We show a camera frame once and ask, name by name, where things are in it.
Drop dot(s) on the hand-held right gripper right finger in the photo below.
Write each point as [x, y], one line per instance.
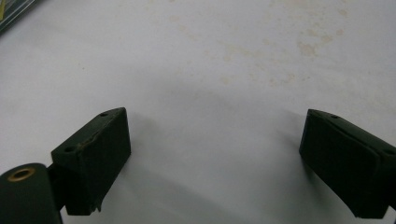
[348, 165]

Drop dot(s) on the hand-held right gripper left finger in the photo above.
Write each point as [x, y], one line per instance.
[93, 161]

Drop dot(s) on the dark green flat object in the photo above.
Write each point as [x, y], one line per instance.
[14, 11]

